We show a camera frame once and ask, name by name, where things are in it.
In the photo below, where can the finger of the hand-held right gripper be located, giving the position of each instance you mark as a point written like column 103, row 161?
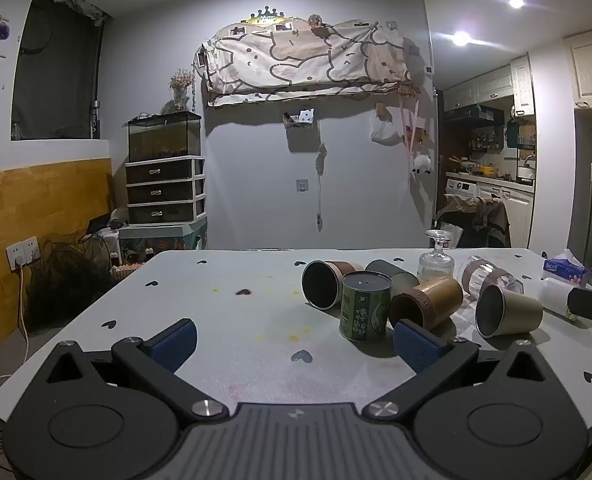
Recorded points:
column 585, row 303

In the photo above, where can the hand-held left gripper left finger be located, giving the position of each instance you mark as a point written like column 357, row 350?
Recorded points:
column 175, row 344

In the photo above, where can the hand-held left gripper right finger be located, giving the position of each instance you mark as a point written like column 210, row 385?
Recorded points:
column 416, row 346

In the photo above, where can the white cup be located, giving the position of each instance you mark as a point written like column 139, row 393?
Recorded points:
column 553, row 297

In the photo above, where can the brown ribbed cup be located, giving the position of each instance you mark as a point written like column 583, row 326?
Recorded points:
column 428, row 302

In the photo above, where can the green patterned cup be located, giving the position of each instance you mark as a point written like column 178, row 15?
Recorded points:
column 365, row 307

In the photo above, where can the olive beige cup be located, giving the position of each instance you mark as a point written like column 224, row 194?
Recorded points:
column 513, row 312

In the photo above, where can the grey cup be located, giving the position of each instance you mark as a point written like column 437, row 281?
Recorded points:
column 397, row 272

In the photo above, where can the glass cup with brown band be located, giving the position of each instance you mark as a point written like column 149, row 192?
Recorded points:
column 483, row 275

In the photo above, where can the dark brown cup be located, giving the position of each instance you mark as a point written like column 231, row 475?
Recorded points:
column 320, row 284

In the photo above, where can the blue tissue box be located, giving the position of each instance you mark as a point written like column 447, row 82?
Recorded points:
column 566, row 267

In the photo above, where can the clear glass goblet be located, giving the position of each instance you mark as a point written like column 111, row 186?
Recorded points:
column 435, row 262

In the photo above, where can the painted low cabinet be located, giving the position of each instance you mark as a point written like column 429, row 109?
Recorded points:
column 161, row 242

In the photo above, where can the dark net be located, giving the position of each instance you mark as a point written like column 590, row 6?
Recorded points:
column 68, row 285

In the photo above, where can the chair with draped cloth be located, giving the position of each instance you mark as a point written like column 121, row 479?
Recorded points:
column 476, row 222

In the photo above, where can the black laptop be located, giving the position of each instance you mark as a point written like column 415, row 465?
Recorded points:
column 103, row 224

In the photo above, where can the white plastic drawer unit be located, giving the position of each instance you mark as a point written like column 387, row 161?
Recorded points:
column 165, row 190

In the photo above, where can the white washing machine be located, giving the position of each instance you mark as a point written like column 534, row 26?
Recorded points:
column 461, row 190

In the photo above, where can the white plush sheep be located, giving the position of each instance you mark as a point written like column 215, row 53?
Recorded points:
column 421, row 164

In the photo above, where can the glass fish tank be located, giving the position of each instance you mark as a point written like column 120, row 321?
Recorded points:
column 163, row 137

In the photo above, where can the white plastic bag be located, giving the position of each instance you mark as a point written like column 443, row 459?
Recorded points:
column 385, row 130

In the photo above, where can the black range hood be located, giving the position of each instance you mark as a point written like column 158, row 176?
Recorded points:
column 473, row 112

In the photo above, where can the upper kitchen cabinets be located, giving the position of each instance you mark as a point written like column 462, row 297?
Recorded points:
column 491, row 87

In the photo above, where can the white tall cupboard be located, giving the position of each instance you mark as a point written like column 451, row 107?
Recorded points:
column 591, row 67

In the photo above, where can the vase of dried flowers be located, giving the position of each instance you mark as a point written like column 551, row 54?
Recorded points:
column 182, row 87

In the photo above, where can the ceiling spot light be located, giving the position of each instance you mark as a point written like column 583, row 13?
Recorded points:
column 460, row 38
column 516, row 2

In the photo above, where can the dark window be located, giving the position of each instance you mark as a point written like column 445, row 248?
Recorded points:
column 56, row 65

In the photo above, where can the gold crown decoration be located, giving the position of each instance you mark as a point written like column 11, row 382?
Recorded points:
column 271, row 15

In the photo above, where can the white wall power outlet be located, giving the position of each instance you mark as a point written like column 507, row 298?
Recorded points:
column 22, row 251

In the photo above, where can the small grey wall socket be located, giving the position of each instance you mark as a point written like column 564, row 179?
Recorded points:
column 302, row 185

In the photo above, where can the printed cloth on wall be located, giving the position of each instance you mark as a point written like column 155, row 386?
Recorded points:
column 306, row 62

